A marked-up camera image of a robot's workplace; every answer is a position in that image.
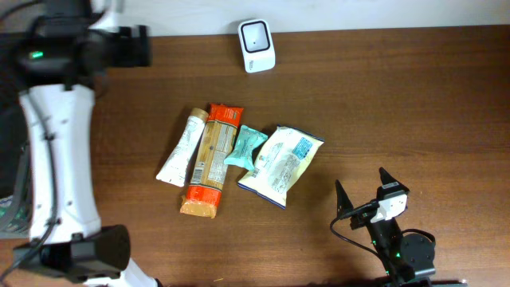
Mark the dark grey mesh basket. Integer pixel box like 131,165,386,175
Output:
0,31,33,240

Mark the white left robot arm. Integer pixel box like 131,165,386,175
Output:
1,1,159,286

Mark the white barcode scanner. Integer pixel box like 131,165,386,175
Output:
237,19,276,73

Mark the teal wipes packet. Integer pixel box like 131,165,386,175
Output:
224,125,268,171

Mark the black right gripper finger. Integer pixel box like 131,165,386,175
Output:
378,167,410,194
335,179,354,218

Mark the cream snack bag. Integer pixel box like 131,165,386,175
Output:
237,126,324,209

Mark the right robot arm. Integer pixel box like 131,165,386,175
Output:
330,167,467,287

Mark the orange spaghetti package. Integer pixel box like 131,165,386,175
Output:
180,104,244,218

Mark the white tube with beige cap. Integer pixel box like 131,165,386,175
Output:
155,108,209,187

